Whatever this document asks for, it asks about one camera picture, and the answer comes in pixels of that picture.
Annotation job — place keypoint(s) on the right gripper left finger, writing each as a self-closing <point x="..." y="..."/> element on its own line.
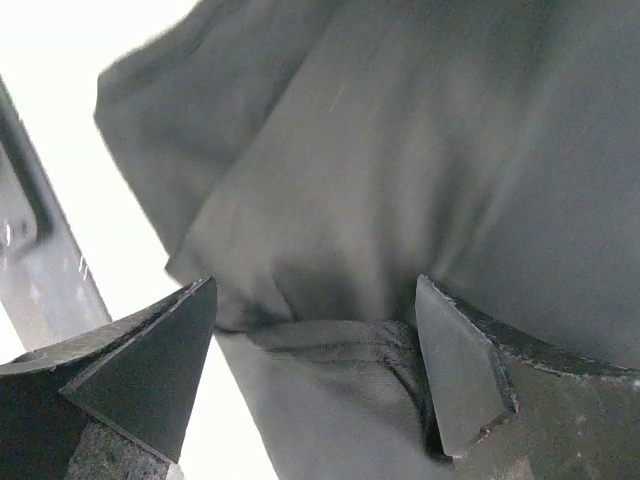
<point x="113" y="403"/>

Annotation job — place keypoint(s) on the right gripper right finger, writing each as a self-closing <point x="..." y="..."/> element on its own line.
<point x="509" y="406"/>

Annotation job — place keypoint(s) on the black t shirt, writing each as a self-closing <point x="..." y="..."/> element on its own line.
<point x="316" y="158"/>

